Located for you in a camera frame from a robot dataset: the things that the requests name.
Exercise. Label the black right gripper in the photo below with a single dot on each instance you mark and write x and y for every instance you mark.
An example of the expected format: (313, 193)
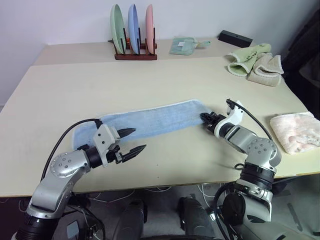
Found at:
(217, 120)

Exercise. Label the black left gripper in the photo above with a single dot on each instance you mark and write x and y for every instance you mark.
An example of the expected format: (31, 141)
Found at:
(113, 155)

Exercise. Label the light blue towel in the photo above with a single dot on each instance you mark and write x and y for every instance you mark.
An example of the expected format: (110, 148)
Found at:
(162, 120)

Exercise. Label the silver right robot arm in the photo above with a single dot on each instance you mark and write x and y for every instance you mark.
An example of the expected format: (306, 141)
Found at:
(260, 150)

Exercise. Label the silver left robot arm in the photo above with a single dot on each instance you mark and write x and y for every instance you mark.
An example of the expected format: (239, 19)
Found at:
(62, 165)

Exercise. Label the green towel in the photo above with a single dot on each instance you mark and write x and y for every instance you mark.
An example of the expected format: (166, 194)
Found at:
(246, 56)

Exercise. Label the beige towel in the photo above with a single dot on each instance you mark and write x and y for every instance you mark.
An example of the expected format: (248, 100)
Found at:
(267, 70)

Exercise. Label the pink fluffy towel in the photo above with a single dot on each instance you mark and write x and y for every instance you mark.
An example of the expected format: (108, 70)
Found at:
(292, 130)

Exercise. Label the green dustpan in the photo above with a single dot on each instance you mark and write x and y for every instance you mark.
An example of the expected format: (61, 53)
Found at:
(182, 45)

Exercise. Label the dark rounded robot leg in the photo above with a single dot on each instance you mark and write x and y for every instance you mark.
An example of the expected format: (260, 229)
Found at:
(195, 217)
(133, 220)

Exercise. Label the black rectangular box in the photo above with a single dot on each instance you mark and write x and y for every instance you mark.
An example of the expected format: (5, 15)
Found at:
(235, 38)

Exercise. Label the brown wooden plate rack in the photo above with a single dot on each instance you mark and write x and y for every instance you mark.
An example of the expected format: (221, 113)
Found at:
(136, 56)

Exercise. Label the pink plate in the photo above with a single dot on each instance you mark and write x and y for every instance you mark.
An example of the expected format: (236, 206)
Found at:
(150, 27)

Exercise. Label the green plate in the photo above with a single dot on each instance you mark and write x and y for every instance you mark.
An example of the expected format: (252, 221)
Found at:
(117, 27)

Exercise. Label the black chair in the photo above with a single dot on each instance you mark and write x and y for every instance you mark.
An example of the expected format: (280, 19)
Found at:
(305, 57)

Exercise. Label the blue plate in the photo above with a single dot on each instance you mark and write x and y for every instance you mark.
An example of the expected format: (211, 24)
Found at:
(133, 25)

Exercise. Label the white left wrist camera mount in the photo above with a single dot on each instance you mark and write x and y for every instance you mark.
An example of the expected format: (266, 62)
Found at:
(102, 140)

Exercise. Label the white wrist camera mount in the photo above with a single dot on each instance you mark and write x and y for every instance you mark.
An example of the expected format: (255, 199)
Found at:
(235, 117)
(102, 140)

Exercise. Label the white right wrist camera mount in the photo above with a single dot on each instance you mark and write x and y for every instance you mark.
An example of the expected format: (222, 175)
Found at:
(235, 117)

